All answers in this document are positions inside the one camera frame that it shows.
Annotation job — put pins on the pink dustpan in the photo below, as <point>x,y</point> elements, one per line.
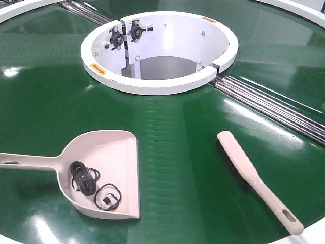
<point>113,153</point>

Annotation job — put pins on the pink hand broom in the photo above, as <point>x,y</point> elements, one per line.
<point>248,172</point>

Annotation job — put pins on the white outer conveyor rim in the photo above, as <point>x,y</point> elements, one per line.
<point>304,11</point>

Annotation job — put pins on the yellow warning sticker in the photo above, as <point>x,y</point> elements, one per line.
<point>96,68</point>

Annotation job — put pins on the left black bearing block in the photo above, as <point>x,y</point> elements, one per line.
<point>117,39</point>

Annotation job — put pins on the black bearing block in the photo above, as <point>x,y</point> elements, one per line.
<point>117,39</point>
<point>136,30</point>

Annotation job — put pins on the right black bearing block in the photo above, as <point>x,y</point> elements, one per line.
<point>136,30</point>

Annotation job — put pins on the orange warning sticker far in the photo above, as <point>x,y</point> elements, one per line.
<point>209,19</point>

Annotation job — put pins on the chrome roller strip far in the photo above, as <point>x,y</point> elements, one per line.
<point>84,11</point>

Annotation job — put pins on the chrome roller strip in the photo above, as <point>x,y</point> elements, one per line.
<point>270,106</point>
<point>84,11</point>

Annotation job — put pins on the chrome roller strip right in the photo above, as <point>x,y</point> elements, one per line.
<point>270,106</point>

